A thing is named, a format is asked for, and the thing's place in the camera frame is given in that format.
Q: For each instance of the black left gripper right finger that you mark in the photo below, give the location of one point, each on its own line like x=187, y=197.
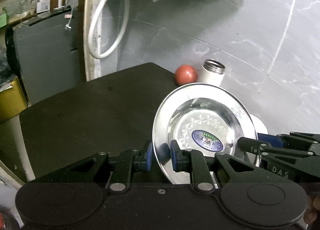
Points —
x=207, y=173

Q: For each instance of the green box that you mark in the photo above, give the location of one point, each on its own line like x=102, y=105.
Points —
x=3, y=20

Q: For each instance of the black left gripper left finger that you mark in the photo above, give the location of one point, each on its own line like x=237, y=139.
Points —
x=114, y=173

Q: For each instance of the person's left hand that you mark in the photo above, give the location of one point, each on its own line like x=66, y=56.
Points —
x=312, y=210

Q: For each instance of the steel plate with sticker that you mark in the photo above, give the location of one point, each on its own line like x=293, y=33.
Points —
x=203, y=117

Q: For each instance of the white bowl red rim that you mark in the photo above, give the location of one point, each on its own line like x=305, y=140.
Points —
x=260, y=127

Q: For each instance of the red round fruit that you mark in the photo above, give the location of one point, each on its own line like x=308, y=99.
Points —
x=185, y=74

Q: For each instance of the yellow box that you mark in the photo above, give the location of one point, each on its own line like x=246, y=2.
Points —
x=12, y=99

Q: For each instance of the dark grey cabinet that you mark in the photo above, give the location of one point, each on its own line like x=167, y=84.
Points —
x=43, y=53

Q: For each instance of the white steel thermos cup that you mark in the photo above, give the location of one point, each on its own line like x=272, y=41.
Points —
x=212, y=72

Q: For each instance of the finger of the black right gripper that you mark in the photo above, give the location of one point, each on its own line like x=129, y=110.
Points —
x=291, y=140
x=260, y=148

